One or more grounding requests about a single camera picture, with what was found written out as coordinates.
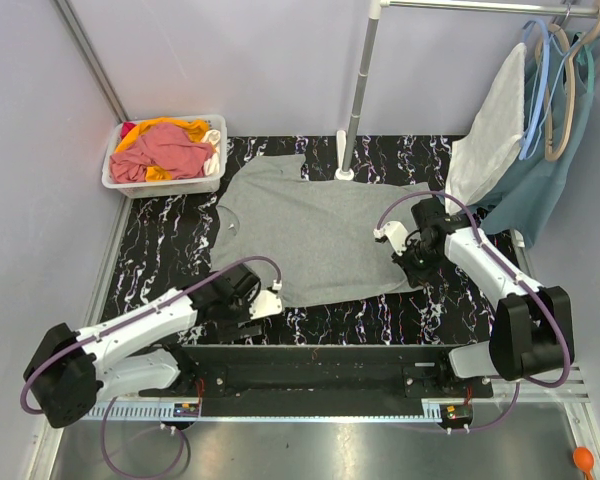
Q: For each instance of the orange shirt in basket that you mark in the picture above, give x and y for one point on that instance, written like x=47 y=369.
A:
x=175 y=127

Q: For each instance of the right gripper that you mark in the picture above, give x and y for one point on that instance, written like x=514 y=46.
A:
x=407 y=265

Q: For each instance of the white garment in basket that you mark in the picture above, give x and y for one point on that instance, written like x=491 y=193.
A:
x=212 y=165

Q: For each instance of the beige plastic hanger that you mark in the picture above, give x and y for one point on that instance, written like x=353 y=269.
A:
x=566 y=72

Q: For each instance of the pink shirt in basket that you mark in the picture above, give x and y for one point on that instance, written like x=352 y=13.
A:
x=162 y=155

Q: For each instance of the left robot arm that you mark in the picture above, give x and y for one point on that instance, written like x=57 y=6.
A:
x=72 y=370

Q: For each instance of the teal hanging garment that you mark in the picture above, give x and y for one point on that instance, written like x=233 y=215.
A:
x=528 y=192

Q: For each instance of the grey t shirt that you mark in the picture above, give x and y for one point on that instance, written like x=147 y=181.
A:
x=317 y=236

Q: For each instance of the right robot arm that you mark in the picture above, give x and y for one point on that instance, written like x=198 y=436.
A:
x=532 y=335

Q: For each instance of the white hanging cloth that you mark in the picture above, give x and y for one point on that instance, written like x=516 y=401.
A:
x=480 y=159

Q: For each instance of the metal clothes rack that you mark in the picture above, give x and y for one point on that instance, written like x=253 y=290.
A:
x=345 y=139

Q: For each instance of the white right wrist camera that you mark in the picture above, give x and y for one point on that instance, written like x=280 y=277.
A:
x=395 y=233

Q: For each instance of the white laundry basket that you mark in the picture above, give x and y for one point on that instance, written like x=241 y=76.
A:
x=163 y=156

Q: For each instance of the magenta garment in basket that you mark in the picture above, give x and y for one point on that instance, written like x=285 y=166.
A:
x=125 y=129

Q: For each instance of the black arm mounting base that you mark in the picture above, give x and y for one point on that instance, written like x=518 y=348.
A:
x=317 y=382

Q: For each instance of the teal plastic hanger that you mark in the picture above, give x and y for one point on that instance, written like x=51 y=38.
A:
x=585 y=70

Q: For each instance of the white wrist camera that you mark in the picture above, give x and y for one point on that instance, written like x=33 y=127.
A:
x=267 y=302
x=395 y=233

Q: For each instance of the blue plastic hanger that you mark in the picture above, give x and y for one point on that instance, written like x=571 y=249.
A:
x=537 y=115

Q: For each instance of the orange ball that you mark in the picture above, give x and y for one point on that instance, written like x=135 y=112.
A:
x=584 y=461

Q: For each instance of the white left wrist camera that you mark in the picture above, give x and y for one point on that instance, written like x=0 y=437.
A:
x=267 y=302

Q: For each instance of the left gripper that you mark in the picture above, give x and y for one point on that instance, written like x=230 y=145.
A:
x=241 y=322

